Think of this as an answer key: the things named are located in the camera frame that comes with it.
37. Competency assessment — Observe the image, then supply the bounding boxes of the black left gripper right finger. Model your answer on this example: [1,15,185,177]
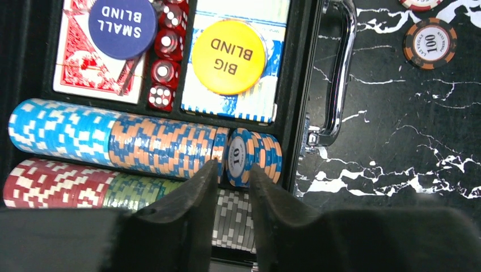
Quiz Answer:
[249,165,480,271]

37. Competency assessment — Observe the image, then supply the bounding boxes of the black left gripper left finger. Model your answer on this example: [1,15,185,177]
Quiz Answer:
[1,160,218,271]

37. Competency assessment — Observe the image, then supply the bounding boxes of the yellow big blind button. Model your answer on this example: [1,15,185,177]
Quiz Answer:
[192,19,267,95]

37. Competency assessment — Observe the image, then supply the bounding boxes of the blue small blind button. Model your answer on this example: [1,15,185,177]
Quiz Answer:
[88,0,158,60]

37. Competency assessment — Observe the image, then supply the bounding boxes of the black poker set case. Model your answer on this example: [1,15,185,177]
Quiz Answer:
[0,0,358,264]

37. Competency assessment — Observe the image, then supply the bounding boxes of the blue ten chip stack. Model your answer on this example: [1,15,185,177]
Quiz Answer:
[251,132,282,184]

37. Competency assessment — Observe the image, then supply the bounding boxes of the red green chip row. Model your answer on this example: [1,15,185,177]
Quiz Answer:
[3,158,258,252]

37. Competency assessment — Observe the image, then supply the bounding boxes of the light blue orange chip row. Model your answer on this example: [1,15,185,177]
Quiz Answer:
[8,99,229,179]

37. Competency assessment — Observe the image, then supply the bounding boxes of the red playing card deck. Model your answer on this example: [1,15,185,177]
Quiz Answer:
[53,0,146,104]

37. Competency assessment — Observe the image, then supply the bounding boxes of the red dice row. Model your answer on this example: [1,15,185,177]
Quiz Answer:
[147,0,189,112]

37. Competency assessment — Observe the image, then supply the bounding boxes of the blue playing card deck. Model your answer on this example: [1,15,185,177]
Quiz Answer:
[181,1,290,123]

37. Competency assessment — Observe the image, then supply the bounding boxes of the orange hundred chip left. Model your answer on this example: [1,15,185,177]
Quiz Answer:
[403,18,458,70]

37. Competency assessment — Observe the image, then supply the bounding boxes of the orange hundred chip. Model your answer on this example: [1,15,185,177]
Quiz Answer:
[403,18,458,70]
[399,0,443,12]

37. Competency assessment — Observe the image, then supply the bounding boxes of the orange hundred chip middle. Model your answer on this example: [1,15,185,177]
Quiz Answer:
[399,0,443,12]

